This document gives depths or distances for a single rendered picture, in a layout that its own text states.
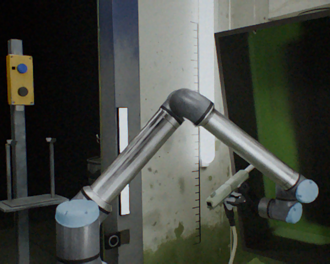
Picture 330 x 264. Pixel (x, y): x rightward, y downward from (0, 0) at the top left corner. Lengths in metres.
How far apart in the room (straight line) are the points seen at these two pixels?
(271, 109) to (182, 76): 0.63
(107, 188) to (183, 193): 1.14
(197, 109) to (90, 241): 0.60
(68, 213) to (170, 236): 1.32
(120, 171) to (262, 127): 1.10
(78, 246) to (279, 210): 0.85
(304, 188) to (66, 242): 0.89
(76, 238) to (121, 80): 1.15
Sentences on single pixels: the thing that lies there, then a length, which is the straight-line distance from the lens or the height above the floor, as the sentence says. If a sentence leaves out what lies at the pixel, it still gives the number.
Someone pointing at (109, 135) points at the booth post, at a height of 1.11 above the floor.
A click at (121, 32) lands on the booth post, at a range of 2.33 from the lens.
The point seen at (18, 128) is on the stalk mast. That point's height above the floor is 1.17.
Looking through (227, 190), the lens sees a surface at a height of 0.86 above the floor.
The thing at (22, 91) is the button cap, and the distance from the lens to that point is 2.17.
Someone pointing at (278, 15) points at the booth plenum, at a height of 1.98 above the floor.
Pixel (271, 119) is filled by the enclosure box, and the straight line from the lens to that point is 2.33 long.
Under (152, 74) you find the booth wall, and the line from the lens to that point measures 2.43.
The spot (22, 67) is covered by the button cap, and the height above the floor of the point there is 1.49.
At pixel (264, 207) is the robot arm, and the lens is 1.78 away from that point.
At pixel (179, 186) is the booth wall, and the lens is 2.58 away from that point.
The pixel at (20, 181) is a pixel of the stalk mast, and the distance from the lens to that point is 2.26.
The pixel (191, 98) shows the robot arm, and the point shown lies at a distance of 1.44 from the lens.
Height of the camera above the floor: 1.22
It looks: 3 degrees down
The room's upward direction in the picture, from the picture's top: 1 degrees counter-clockwise
